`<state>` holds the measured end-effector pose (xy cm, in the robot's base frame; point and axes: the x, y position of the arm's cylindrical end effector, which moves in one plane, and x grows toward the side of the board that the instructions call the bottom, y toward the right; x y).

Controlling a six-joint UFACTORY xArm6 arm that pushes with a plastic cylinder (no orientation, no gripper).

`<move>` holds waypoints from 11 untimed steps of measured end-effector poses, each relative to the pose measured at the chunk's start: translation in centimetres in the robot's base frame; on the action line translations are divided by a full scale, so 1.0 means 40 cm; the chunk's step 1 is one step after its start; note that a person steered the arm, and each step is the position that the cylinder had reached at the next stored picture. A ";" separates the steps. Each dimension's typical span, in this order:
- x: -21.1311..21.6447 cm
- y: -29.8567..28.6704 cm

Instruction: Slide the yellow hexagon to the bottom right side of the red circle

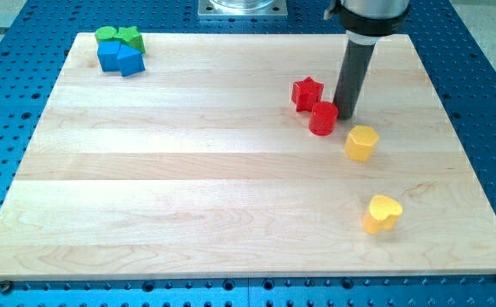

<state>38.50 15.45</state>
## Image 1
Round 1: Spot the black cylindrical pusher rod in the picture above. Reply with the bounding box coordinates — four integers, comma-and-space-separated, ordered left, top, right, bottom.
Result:
333, 31, 379, 120

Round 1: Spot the yellow hexagon block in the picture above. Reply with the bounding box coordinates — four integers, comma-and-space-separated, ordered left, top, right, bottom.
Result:
344, 125, 379, 162

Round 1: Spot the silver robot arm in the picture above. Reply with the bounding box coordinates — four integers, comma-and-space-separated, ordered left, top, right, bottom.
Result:
324, 0, 411, 120

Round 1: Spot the red star block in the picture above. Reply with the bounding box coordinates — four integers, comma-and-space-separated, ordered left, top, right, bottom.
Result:
291, 76, 324, 112

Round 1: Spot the red cylinder block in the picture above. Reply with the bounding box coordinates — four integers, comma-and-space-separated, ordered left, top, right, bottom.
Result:
309, 101, 338, 136

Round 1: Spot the yellow heart block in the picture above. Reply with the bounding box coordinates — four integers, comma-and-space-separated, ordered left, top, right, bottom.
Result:
362, 194, 403, 235

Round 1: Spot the wooden board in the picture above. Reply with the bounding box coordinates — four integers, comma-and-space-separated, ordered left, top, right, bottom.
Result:
0, 32, 496, 281

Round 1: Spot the blue triangle block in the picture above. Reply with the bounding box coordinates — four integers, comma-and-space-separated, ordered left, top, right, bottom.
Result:
117, 44, 145, 77

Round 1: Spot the green star block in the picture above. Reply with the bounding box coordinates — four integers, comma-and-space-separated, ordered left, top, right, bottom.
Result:
113, 26, 146, 54

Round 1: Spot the blue cube block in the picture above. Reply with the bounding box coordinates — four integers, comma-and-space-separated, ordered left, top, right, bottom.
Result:
97, 41, 121, 72

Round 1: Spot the green cylinder block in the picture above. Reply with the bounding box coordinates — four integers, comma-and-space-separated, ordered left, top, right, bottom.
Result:
94, 26, 118, 43

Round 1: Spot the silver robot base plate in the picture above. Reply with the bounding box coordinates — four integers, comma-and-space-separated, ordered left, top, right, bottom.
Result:
198, 0, 288, 19

